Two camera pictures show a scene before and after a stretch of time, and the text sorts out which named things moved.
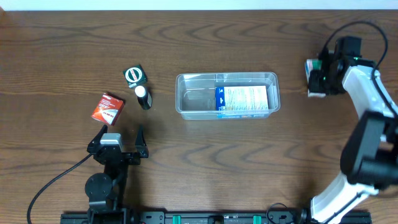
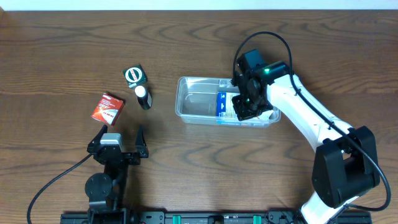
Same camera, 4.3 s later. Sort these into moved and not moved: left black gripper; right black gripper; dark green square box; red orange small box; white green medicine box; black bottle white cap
Moved: white green medicine box; right black gripper
Not moved: dark green square box; black bottle white cap; red orange small box; left black gripper
